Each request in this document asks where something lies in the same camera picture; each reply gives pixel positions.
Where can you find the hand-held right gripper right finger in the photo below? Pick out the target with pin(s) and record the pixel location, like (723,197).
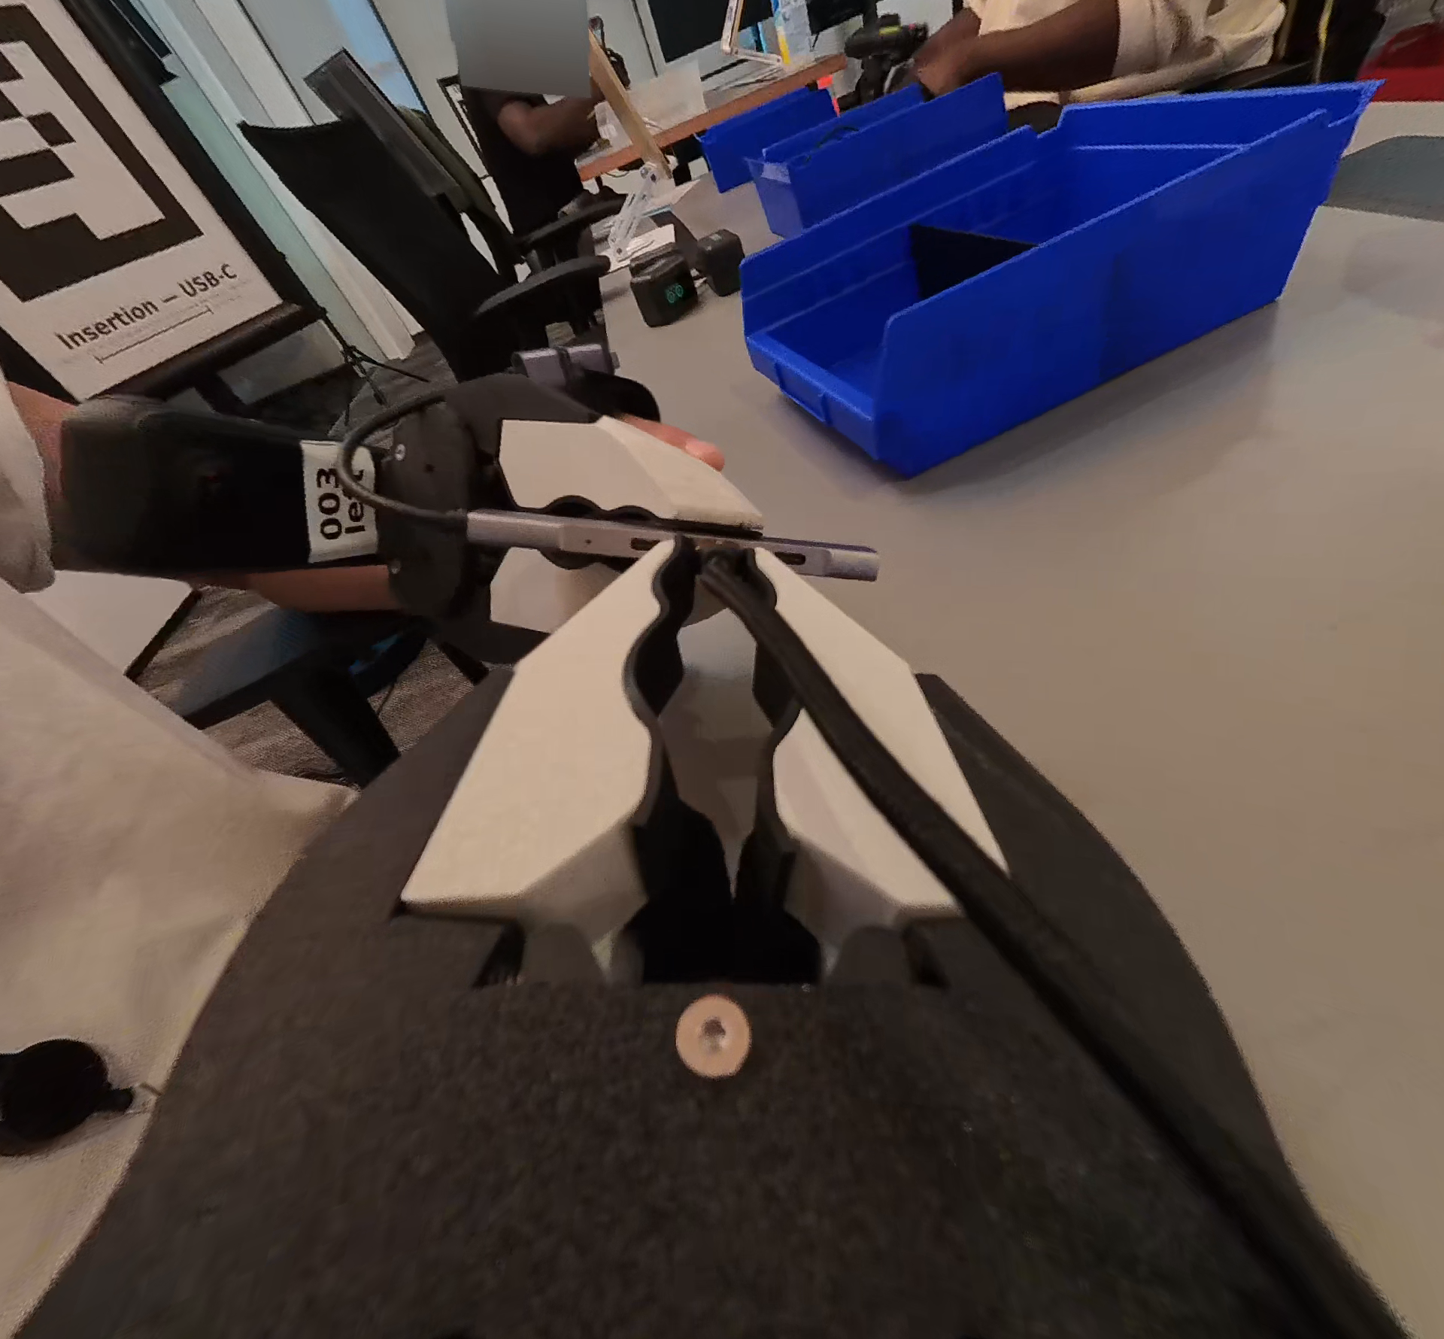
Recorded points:
(847,866)

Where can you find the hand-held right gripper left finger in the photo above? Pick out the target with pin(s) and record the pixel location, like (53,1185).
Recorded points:
(530,797)

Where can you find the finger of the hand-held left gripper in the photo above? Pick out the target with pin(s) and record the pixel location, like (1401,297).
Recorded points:
(611,465)
(536,595)

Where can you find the grey USB hub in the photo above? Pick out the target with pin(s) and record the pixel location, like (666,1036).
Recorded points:
(588,541)

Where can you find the blue storage bin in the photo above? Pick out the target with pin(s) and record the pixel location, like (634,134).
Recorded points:
(735,155)
(836,194)
(1016,369)

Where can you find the person's left forearm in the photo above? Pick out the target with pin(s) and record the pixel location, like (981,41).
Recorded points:
(316,587)

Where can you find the grey desk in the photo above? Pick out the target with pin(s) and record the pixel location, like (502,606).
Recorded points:
(1128,629)

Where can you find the person's left hand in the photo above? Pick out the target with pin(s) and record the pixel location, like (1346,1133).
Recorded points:
(695,450)

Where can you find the small black device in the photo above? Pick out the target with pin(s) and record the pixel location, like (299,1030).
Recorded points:
(666,289)
(719,262)

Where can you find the white sign black pattern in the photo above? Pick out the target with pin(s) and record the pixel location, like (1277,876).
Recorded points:
(137,278)

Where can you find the white stand with wooden board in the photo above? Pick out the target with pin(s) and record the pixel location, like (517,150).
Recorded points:
(639,211)

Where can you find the person's cream shirt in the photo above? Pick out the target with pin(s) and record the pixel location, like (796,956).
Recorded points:
(114,855)

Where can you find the black bin divider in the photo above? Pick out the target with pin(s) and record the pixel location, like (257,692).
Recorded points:
(960,262)

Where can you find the wooden table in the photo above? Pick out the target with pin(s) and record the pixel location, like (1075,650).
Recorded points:
(790,75)

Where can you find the white wipes canister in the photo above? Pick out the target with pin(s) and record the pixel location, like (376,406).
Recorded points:
(790,8)

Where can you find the black hand-held device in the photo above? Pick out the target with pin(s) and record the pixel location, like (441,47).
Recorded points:
(886,52)

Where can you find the black clip-on microphone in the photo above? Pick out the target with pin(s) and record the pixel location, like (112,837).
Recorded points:
(51,1091)

